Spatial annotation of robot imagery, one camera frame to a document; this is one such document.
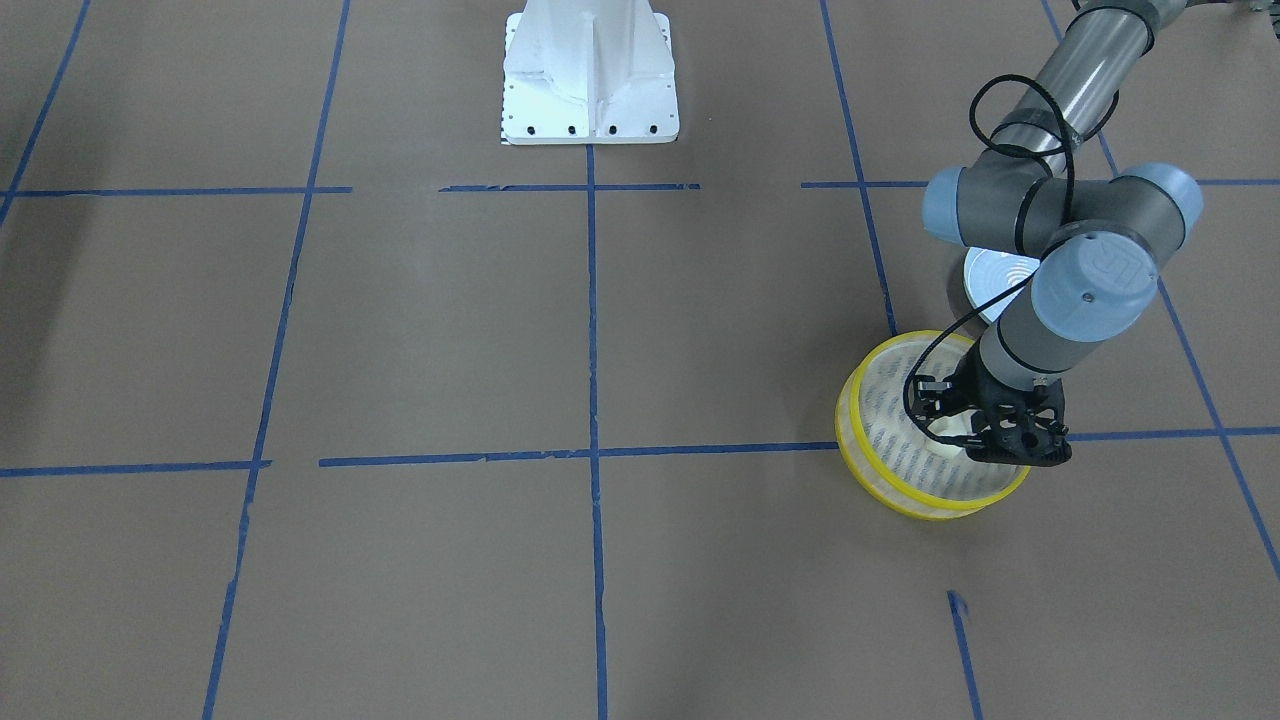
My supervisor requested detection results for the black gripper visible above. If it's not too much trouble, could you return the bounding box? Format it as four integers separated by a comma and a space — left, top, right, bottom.
914, 350, 1027, 447

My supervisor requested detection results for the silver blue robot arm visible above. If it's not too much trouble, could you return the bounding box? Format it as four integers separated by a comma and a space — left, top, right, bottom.
902, 1, 1204, 466

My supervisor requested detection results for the yellow bamboo steamer basket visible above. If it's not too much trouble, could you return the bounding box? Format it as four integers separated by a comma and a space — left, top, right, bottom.
835, 331, 1030, 521

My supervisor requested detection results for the light blue plate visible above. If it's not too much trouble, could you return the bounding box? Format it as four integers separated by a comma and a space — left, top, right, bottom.
963, 249, 1041, 325

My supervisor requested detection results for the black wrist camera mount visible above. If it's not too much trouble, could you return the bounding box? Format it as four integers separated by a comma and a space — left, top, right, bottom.
965, 380, 1073, 468

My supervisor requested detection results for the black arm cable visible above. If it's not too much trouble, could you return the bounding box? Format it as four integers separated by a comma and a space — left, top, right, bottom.
902, 74, 1076, 446

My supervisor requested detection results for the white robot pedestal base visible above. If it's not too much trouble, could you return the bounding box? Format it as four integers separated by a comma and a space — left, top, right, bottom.
500, 1, 681, 146

